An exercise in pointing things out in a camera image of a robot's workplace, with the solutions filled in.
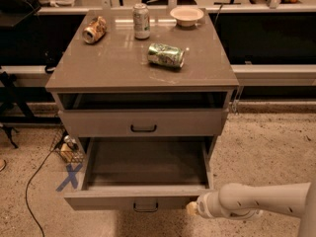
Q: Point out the black stand left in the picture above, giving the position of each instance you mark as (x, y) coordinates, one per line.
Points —
(21, 88)

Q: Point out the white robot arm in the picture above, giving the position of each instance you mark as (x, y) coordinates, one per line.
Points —
(240, 202)

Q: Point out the green can lying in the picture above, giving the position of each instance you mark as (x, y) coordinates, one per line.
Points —
(165, 55)

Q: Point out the white bowl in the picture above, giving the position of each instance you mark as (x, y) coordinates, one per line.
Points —
(186, 16)

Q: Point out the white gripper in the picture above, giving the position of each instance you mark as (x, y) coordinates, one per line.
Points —
(202, 206)

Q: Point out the orange crushed can lying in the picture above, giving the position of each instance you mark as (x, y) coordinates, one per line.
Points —
(95, 30)

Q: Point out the wire basket with items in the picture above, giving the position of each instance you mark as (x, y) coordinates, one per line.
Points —
(66, 147)

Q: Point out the grey drawer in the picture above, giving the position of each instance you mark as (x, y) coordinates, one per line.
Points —
(143, 174)
(138, 123)

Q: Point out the upright white green can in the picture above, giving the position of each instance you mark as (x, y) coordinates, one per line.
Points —
(141, 21)

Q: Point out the grey drawer cabinet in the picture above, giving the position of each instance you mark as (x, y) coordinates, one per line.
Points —
(115, 75)

